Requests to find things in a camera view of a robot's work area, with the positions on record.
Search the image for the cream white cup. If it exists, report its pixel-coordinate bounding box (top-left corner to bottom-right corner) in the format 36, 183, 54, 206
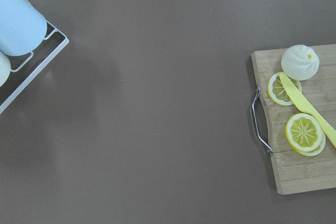
0, 52, 11, 86

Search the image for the lower lemon slice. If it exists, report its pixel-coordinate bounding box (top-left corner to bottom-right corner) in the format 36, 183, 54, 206
285, 113, 326, 156

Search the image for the white wire rack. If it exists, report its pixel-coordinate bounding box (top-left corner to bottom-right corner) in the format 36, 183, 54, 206
1, 0, 69, 112

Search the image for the lemon slice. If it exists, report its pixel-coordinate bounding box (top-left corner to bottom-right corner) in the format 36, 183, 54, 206
267, 72, 293, 106
285, 113, 326, 156

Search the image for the metal cutting board handle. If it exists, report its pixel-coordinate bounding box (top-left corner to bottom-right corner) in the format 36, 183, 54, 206
251, 86, 274, 156

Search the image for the yellow plastic knife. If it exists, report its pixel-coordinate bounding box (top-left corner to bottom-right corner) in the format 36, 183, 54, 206
279, 72, 335, 147

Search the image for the upper lemon slice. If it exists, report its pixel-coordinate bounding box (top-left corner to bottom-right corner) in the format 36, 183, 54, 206
267, 72, 293, 106

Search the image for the wooden cutting board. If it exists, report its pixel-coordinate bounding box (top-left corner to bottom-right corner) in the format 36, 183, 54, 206
251, 45, 335, 195

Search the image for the light blue cup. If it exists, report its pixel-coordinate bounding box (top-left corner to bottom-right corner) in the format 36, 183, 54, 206
1, 0, 47, 56

